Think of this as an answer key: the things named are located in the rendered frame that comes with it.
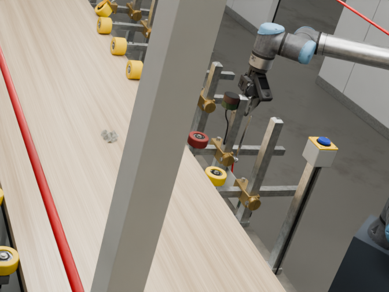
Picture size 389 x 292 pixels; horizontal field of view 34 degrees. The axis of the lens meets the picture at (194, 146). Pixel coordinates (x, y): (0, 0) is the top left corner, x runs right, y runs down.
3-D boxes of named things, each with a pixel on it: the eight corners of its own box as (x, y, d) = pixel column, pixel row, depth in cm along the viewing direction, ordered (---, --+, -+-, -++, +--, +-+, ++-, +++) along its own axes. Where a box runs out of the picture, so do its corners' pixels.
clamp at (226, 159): (219, 148, 266) (221, 138, 263) (232, 167, 255) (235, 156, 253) (206, 148, 263) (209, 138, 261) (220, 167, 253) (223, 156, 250)
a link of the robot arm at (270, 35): (284, 32, 236) (258, 23, 237) (274, 63, 242) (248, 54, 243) (288, 26, 244) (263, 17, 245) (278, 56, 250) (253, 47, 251)
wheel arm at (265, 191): (299, 193, 256) (303, 184, 254) (303, 198, 253) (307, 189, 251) (201, 194, 237) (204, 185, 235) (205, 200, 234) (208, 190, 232)
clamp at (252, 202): (243, 189, 248) (248, 178, 246) (260, 210, 238) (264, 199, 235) (230, 189, 245) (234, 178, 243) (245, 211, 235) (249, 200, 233)
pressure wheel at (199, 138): (197, 154, 262) (204, 130, 256) (205, 165, 255) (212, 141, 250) (179, 154, 258) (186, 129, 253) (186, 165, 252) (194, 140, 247)
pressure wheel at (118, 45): (125, 34, 302) (128, 48, 298) (120, 44, 308) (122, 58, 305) (113, 33, 299) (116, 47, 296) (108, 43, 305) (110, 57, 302)
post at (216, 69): (191, 159, 287) (220, 61, 264) (194, 163, 284) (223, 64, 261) (184, 159, 285) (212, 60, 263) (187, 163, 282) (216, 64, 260)
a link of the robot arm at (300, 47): (319, 37, 245) (288, 27, 246) (315, 46, 234) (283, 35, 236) (311, 60, 249) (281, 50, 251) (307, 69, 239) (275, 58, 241)
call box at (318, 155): (318, 157, 208) (326, 137, 204) (330, 169, 202) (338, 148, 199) (300, 157, 205) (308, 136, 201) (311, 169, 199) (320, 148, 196)
